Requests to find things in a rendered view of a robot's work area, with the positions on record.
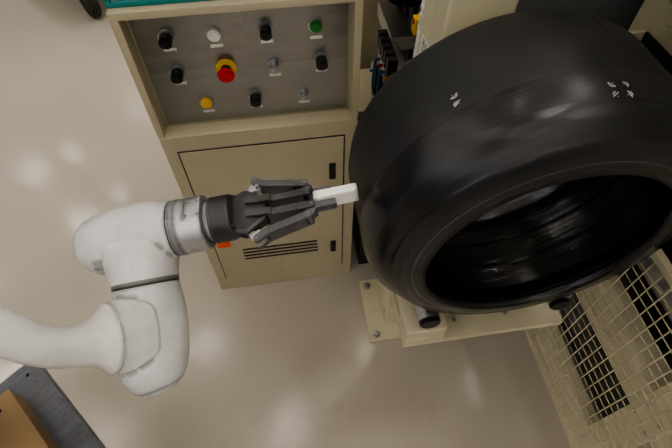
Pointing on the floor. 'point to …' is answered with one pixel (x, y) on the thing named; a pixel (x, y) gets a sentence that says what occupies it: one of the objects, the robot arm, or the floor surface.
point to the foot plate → (380, 331)
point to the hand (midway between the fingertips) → (335, 196)
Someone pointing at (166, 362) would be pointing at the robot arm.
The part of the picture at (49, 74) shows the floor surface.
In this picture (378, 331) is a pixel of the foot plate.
